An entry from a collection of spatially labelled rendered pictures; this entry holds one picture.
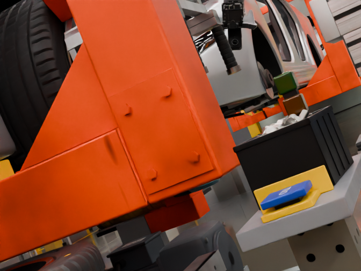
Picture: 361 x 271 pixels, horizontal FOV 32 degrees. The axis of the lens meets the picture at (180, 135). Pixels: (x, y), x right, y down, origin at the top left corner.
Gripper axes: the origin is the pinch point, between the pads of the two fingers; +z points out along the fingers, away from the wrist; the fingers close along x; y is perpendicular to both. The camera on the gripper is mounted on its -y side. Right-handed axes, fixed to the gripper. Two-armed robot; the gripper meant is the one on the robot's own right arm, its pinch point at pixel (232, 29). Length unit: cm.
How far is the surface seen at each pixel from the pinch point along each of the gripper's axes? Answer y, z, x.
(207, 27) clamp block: 2.6, 11.4, -7.3
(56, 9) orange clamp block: 13, 42, -43
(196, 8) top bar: 8.7, 13.9, -9.8
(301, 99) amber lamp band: -4, 75, 15
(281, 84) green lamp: -1, 74, 11
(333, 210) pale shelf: -9, 118, 16
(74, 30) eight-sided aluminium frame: 8, 45, -38
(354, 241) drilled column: -20, 106, 21
